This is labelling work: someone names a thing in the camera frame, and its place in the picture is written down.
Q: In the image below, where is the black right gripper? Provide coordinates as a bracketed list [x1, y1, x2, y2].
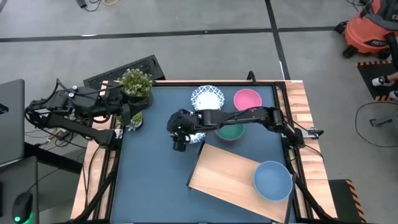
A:
[167, 108, 205, 152]

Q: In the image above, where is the green bowl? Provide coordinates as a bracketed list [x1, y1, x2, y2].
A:
[215, 123, 246, 141]

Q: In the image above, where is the pink bowl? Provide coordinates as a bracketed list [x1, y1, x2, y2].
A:
[233, 88, 263, 112]

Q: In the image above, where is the small succulent in pot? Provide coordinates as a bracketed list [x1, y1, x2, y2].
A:
[123, 111, 144, 131]

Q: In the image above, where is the flowering plant in striped pot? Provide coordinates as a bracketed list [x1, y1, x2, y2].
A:
[119, 68, 154, 108]

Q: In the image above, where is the blue table mat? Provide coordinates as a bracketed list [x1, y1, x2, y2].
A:
[110, 85, 296, 223]

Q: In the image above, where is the black desk beam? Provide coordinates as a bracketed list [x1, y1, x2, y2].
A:
[24, 141, 83, 174]

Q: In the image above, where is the blue bowl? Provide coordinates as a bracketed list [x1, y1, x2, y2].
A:
[253, 160, 294, 202]

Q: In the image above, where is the grey laptop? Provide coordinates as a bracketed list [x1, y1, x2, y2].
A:
[0, 78, 25, 166]

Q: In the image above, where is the grey desk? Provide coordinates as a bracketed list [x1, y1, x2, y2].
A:
[0, 155, 40, 224]

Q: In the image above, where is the black computer mouse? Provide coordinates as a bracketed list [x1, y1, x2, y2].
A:
[12, 192, 34, 224]

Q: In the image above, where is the black hazard-striped floor mat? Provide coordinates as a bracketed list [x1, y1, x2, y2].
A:
[328, 179, 368, 224]
[356, 60, 398, 102]

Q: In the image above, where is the orange shop vacuum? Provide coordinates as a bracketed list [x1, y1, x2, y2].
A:
[335, 0, 398, 60]

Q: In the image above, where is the black floor cable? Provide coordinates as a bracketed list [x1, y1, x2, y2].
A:
[354, 101, 398, 149]

